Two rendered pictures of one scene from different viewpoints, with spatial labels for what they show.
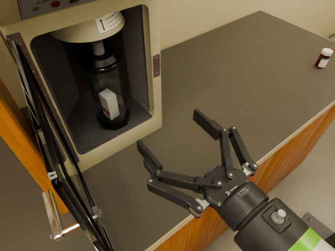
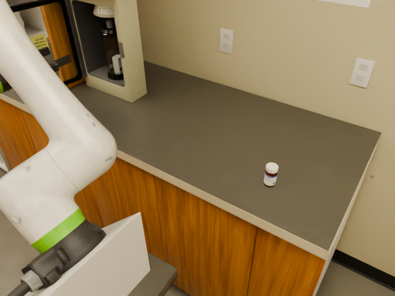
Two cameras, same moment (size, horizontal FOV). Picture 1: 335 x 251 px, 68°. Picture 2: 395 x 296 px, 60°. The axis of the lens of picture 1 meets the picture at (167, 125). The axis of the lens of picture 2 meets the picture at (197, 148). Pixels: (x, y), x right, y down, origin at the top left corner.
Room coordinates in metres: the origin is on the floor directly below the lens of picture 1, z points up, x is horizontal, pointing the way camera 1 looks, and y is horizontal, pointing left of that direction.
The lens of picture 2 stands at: (0.45, -1.42, 1.77)
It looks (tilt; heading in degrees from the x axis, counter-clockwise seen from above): 38 degrees down; 73
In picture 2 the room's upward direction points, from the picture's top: 1 degrees counter-clockwise
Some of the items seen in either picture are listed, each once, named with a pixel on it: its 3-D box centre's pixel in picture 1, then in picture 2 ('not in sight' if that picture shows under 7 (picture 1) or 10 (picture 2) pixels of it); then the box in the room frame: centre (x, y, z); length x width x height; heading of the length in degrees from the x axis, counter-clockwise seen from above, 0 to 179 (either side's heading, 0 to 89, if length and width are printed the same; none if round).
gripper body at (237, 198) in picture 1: (230, 192); not in sight; (0.19, -0.10, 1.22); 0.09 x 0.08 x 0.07; 36
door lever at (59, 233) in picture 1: (63, 210); not in sight; (0.17, 0.17, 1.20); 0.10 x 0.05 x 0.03; 30
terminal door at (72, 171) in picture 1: (71, 172); (43, 49); (0.25, 0.18, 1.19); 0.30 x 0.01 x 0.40; 30
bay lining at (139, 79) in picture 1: (87, 65); (118, 36); (0.58, 0.22, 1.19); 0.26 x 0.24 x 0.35; 128
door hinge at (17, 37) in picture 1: (53, 117); (76, 39); (0.39, 0.26, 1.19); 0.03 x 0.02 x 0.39; 128
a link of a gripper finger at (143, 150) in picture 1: (149, 157); (41, 53); (0.25, 0.03, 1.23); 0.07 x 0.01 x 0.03; 36
